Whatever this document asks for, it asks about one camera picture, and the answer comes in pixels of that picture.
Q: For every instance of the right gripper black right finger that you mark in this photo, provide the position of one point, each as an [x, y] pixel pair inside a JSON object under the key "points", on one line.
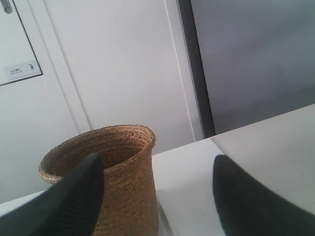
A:
{"points": [[248, 208]]}

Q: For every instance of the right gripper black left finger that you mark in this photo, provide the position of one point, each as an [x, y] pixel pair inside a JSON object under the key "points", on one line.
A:
{"points": [[69, 208]]}

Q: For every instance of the brown woven wicker basket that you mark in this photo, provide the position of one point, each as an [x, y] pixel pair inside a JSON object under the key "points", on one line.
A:
{"points": [[130, 206]]}

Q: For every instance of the white warning sign sticker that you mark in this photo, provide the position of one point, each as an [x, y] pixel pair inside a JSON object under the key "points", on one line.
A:
{"points": [[23, 70]]}

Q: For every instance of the metal door handle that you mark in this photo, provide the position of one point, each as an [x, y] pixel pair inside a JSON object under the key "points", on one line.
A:
{"points": [[6, 6]]}

